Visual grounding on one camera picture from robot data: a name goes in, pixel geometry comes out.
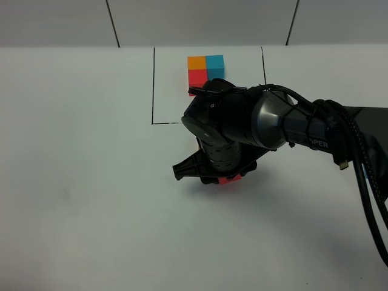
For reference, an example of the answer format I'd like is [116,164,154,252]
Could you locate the black braided cable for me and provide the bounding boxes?
[187,84,388,267]

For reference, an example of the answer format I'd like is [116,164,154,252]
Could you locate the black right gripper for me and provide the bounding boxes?
[173,139,267,184]

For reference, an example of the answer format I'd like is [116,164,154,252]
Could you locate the red template cube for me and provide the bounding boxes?
[188,69,208,88]

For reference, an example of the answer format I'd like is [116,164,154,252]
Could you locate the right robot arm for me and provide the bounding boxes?
[173,79,387,200]

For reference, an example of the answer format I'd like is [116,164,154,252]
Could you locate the orange template cube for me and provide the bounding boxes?
[187,56,207,70]

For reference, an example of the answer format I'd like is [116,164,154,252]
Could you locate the blue template cube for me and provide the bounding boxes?
[206,55,225,80]

